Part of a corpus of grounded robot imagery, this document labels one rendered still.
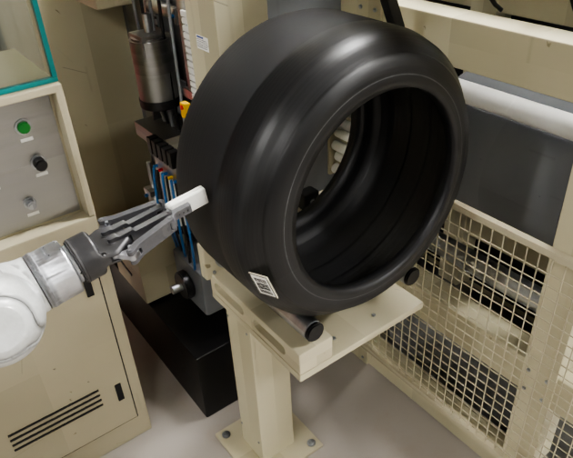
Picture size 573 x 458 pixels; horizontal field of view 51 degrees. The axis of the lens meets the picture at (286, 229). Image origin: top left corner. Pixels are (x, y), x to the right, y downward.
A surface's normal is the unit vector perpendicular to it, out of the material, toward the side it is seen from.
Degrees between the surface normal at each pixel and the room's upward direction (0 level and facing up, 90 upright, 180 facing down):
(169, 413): 0
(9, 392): 90
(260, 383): 90
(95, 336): 90
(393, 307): 0
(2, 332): 67
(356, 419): 0
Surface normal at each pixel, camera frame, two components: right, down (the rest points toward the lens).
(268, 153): -0.11, 0.16
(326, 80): 0.11, -0.15
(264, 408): 0.59, 0.42
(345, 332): -0.04, -0.83
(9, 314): 0.56, 0.13
